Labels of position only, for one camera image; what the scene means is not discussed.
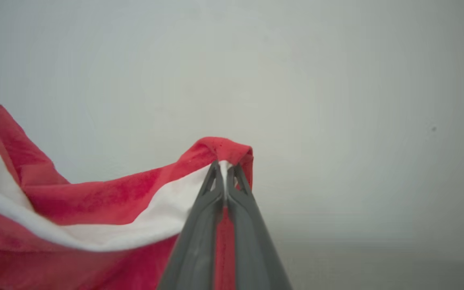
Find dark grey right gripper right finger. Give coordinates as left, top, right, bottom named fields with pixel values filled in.
left=226, top=163, right=293, bottom=290

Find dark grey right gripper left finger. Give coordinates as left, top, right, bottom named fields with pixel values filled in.
left=157, top=161, right=226, bottom=290

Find red shorts with white stripe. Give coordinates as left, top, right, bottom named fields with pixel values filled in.
left=0, top=93, right=254, bottom=290

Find grey fabric sofa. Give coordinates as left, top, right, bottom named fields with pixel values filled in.
left=274, top=242, right=464, bottom=290

